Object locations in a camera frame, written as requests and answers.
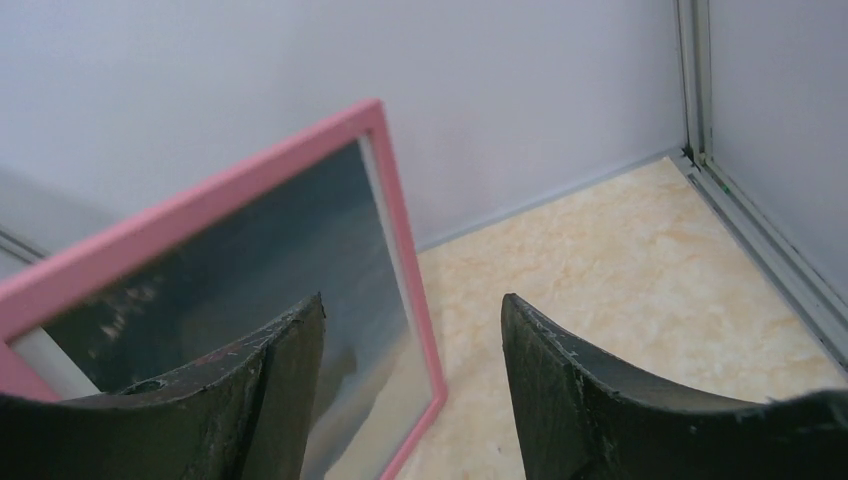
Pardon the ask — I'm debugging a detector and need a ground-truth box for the pink wooden picture frame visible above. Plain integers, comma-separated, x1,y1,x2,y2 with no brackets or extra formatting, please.
1,100,447,479

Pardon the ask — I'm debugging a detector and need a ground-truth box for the blue landscape photo print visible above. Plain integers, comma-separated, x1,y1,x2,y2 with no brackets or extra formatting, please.
12,136,436,479

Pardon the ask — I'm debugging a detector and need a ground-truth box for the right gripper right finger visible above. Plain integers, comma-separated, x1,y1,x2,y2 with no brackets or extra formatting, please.
501,293,847,479

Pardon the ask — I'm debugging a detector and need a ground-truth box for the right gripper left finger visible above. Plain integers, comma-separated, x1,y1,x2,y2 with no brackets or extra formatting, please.
1,295,325,479

